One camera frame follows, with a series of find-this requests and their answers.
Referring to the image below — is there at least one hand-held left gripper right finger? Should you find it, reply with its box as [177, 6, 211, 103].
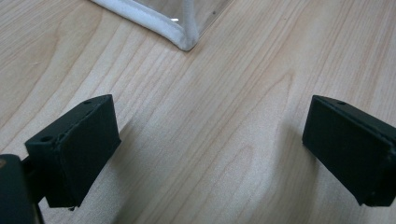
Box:
[302, 94, 396, 207]

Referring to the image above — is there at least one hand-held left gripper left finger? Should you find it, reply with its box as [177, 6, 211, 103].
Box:
[24, 93, 122, 209]

